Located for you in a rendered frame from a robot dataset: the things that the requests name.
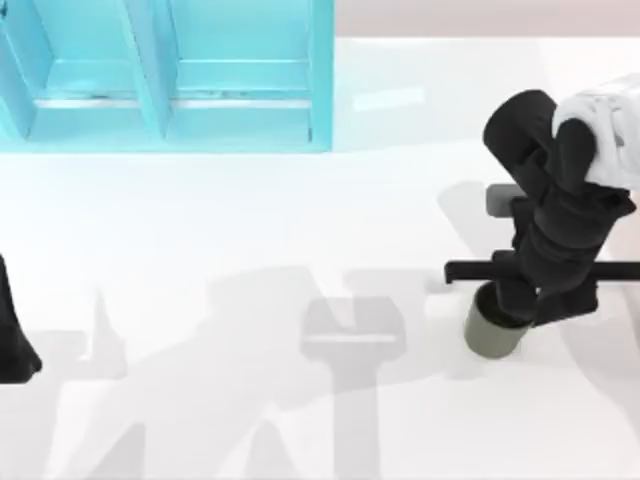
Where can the grey-green cup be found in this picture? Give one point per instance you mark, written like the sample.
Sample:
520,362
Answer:
492,337

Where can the pale grey rounded box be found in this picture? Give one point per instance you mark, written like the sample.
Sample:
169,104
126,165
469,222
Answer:
499,201

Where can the light blue rack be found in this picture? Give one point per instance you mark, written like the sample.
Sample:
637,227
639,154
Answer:
240,75

